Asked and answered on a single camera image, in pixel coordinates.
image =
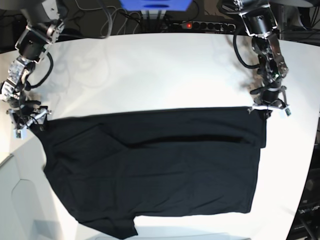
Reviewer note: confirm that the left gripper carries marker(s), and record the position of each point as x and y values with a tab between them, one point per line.
269	99

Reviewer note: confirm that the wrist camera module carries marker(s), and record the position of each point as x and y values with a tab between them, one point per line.
285	112
20	133

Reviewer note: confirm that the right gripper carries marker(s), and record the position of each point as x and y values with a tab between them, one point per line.
29	114

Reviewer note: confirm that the blue plastic box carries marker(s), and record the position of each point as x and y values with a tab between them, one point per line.
168	5

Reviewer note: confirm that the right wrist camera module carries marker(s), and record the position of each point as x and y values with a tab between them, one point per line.
20	133

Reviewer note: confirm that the black T-shirt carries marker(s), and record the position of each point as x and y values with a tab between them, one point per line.
109	169

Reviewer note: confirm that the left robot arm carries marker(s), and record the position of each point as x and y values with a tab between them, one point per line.
260	23

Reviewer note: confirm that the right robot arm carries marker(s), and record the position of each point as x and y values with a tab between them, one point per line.
45	22

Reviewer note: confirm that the black power strip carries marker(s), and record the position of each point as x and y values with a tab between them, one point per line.
207	26

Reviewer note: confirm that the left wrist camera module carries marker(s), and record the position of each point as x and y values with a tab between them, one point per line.
285	112

